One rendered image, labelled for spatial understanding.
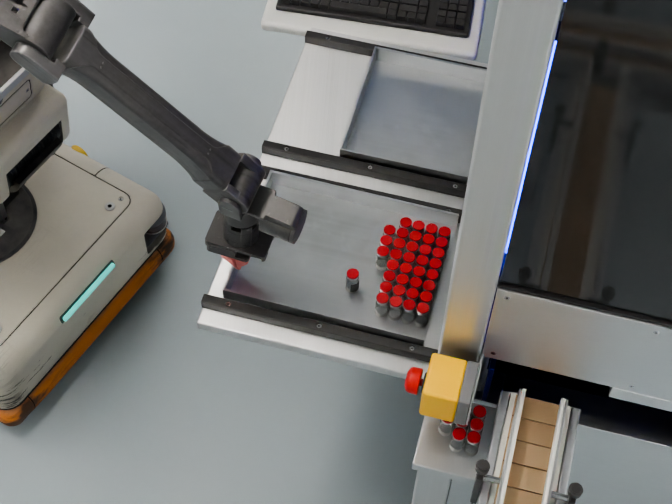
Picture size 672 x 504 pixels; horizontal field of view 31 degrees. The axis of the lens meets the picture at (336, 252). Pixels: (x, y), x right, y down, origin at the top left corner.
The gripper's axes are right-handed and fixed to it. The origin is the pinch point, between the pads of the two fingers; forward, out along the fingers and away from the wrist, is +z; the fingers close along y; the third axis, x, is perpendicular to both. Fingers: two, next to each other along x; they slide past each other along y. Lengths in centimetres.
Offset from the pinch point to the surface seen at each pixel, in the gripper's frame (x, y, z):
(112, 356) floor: 22, -37, 94
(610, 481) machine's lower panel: -11, 70, 15
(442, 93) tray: 49, 24, 1
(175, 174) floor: 79, -42, 94
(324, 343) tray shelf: -8.9, 17.7, 1.7
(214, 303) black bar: -7.9, -1.6, 1.2
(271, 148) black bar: 25.9, -2.6, 1.2
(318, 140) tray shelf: 31.7, 4.6, 2.6
